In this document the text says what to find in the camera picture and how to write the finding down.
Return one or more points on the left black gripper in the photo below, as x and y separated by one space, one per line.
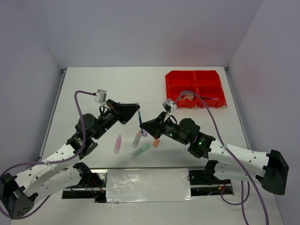
122 112

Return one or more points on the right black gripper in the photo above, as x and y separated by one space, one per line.
155 126

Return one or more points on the purple highlighter cap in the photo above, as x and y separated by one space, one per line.
144 133

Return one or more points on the blue pen with label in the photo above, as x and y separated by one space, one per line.
139 117

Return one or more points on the pink highlighter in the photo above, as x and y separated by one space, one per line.
117 145

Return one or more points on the large silver tape roll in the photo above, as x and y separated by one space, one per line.
186 96

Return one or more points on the dark blue pen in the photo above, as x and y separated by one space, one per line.
210 98

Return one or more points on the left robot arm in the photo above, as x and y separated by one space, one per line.
64 168

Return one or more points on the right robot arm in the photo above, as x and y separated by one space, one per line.
225 161

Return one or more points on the orange highlighter cap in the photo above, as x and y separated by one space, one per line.
156 142

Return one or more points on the orange-tip grey highlighter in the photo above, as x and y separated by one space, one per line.
136 140

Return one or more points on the green highlighter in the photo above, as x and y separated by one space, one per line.
140 150

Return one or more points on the silver foil covered plate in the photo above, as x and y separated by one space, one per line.
148 185

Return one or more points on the red compartment bin tray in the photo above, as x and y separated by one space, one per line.
205 83

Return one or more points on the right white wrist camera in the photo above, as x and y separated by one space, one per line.
169 107

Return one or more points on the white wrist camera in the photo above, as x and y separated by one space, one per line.
169 107
100 96

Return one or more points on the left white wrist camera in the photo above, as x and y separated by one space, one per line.
100 96

